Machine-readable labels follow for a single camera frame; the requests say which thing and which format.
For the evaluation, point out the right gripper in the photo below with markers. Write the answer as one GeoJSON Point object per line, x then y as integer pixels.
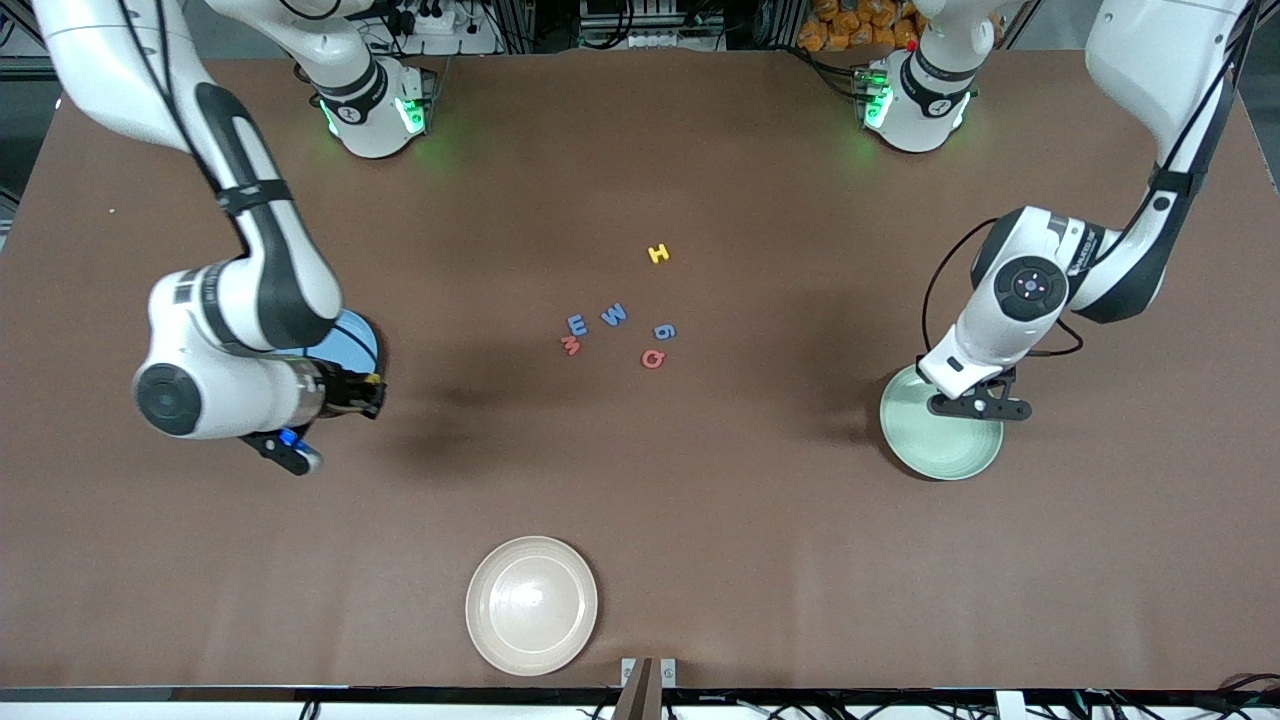
{"type": "Point", "coordinates": [341, 389]}

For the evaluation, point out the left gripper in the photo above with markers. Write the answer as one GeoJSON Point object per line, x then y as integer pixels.
{"type": "Point", "coordinates": [920, 369]}

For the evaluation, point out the blue foam letter W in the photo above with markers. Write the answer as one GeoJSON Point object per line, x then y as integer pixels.
{"type": "Point", "coordinates": [614, 316]}

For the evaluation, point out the red foam letter Q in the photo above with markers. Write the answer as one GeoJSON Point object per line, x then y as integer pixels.
{"type": "Point", "coordinates": [645, 360]}

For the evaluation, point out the yellow foam letter H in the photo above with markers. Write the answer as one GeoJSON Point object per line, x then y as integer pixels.
{"type": "Point", "coordinates": [659, 254]}

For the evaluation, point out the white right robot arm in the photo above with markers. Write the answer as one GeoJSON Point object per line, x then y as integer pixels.
{"type": "Point", "coordinates": [100, 60]}

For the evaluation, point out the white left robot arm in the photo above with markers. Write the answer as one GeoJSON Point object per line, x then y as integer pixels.
{"type": "Point", "coordinates": [1150, 70]}

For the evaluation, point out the pale green round plate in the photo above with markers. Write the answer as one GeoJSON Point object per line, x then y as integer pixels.
{"type": "Point", "coordinates": [940, 450]}

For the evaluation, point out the blue round plate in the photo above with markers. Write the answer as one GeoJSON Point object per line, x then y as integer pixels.
{"type": "Point", "coordinates": [355, 340]}

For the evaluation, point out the blue foam letter E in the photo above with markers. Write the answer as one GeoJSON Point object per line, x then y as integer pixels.
{"type": "Point", "coordinates": [577, 324]}

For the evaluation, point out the beige round plate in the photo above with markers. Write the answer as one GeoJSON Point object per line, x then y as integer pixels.
{"type": "Point", "coordinates": [531, 605]}

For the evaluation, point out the orange snack bags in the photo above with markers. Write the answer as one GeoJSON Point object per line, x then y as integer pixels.
{"type": "Point", "coordinates": [840, 30]}

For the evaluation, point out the white power strip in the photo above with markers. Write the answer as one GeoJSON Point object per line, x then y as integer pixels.
{"type": "Point", "coordinates": [460, 42]}

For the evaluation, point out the grey equipment rack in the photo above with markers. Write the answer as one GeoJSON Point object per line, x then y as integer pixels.
{"type": "Point", "coordinates": [650, 20]}

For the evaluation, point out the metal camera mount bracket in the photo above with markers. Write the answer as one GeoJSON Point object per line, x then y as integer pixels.
{"type": "Point", "coordinates": [640, 700]}

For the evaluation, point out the aluminium frame post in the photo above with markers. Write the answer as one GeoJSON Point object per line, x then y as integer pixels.
{"type": "Point", "coordinates": [1265, 15]}
{"type": "Point", "coordinates": [12, 20]}

